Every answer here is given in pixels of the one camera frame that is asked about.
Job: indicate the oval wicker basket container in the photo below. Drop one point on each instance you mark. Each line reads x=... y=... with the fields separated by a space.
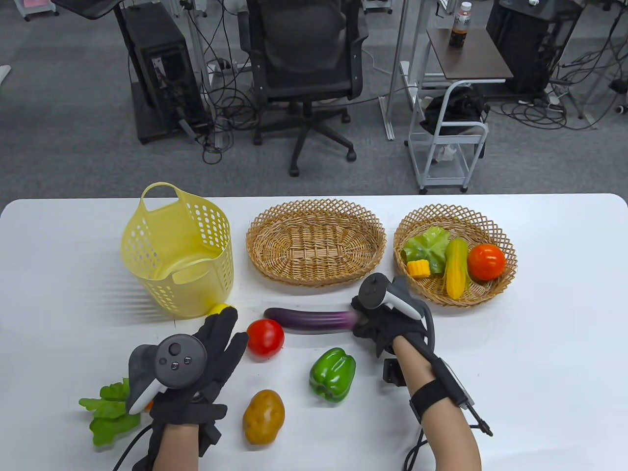
x=314 y=245

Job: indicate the yellow plastic basket container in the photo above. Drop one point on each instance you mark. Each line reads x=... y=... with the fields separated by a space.
x=186 y=294

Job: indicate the white desk frame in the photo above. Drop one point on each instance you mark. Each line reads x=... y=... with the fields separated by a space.
x=387 y=120

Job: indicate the dark drink bottle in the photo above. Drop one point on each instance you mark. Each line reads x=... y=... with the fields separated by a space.
x=460 y=29

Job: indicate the person's right hand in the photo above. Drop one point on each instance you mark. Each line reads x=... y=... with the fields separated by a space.
x=387 y=328

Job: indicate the orange fruit object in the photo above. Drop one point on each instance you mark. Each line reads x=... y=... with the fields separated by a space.
x=486 y=262

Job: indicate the brown potato object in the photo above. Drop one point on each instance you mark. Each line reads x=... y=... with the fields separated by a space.
x=263 y=417

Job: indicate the green lettuce leaf object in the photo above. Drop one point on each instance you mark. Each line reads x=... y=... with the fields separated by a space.
x=424 y=245

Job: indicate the silver aluminium frame post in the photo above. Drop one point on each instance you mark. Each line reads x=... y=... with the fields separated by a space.
x=196 y=39

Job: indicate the black computer tower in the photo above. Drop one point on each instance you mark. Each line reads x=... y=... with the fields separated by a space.
x=162 y=73
x=525 y=44

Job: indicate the white power strip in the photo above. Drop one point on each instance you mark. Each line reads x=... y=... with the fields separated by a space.
x=554 y=103
x=218 y=66

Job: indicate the person's left forearm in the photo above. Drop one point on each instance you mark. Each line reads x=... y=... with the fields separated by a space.
x=176 y=449

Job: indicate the black power brick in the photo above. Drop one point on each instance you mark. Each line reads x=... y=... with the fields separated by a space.
x=618 y=86

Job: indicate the white rolling cart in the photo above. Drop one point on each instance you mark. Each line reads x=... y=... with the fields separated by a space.
x=475 y=162

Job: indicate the round wicker basket container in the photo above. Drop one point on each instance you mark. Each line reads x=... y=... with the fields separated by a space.
x=441 y=216

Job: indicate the black office chair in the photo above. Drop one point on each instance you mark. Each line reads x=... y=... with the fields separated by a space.
x=304 y=49

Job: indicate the black armband sensor box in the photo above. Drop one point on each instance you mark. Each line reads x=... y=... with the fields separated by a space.
x=143 y=463
x=451 y=382

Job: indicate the grey white handheld controller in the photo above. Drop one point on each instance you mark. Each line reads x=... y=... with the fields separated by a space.
x=179 y=360
x=373 y=292

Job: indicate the person's left hand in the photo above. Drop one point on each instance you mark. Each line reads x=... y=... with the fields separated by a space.
x=223 y=328

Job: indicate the brown side table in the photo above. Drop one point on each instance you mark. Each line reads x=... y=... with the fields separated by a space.
x=471 y=61

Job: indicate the black bag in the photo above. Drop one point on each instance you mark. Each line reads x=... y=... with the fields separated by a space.
x=456 y=110

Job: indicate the person's right forearm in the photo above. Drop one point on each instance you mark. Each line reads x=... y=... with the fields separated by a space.
x=441 y=427

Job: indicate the white furniture foot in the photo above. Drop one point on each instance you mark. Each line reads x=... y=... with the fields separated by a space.
x=4 y=74

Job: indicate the purple eggplant object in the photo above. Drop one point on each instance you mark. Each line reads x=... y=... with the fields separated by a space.
x=304 y=320

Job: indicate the small yellow corn piece object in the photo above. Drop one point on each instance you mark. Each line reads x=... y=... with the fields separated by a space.
x=418 y=270

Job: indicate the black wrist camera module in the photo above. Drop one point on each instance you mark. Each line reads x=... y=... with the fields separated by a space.
x=211 y=436
x=392 y=372

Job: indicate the white cart with pink bin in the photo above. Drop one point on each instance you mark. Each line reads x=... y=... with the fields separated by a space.
x=34 y=7

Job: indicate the red tomato object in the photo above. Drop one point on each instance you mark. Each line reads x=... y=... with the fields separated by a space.
x=267 y=338

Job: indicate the long corn cob object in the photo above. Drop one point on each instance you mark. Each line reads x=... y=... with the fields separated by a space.
x=456 y=270

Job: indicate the yellow lemon object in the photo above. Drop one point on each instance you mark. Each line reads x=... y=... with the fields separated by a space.
x=221 y=308

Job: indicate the leafy orange carrot object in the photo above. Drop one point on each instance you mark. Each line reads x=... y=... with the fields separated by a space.
x=110 y=422

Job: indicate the green bell pepper object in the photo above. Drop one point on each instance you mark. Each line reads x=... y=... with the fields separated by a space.
x=332 y=375

